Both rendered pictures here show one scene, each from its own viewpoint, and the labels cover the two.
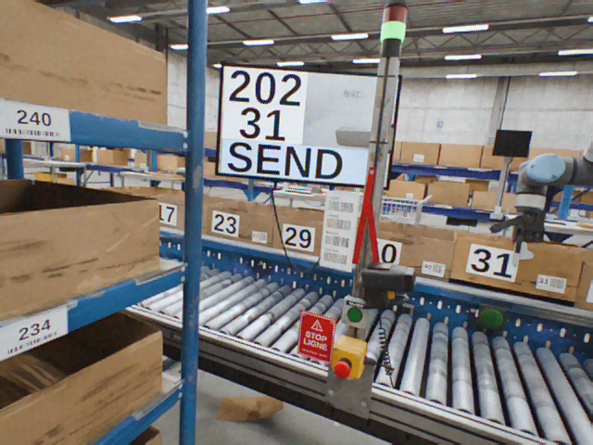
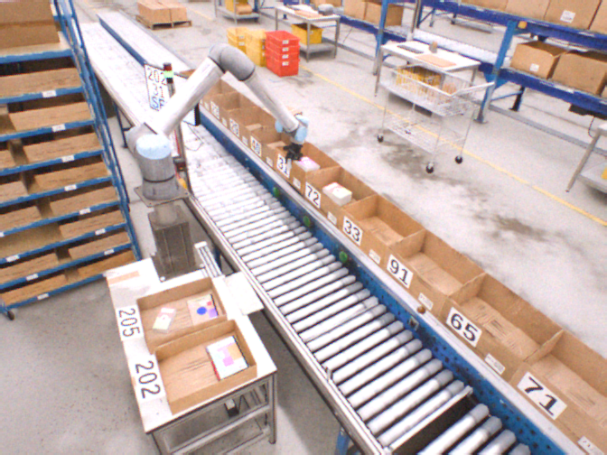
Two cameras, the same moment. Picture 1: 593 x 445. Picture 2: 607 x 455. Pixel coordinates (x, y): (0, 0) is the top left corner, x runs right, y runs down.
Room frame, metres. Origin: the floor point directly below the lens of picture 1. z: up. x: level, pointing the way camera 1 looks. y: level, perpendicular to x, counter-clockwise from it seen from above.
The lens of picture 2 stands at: (-0.71, -2.14, 2.38)
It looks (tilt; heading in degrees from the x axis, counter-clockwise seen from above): 39 degrees down; 32
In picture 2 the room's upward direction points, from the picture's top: 3 degrees clockwise
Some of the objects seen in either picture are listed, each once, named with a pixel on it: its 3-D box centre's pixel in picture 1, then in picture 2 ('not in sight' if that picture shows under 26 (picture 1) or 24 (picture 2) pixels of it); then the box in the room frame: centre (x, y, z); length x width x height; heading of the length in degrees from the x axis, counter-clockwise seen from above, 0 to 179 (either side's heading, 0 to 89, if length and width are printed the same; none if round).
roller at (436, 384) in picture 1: (438, 360); (237, 200); (1.01, -0.48, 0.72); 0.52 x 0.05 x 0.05; 157
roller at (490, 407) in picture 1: (485, 373); (244, 209); (0.96, -0.59, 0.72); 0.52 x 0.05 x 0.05; 157
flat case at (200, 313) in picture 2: not in sight; (203, 311); (0.13, -1.03, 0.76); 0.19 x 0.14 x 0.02; 58
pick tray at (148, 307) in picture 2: not in sight; (182, 312); (0.04, -0.98, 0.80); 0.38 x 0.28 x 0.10; 151
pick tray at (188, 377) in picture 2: not in sight; (205, 363); (-0.09, -1.27, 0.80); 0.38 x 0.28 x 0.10; 152
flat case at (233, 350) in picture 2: not in sight; (228, 357); (0.00, -1.32, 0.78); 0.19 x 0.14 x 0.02; 63
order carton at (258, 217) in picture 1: (253, 222); (233, 109); (1.81, 0.24, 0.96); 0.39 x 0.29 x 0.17; 67
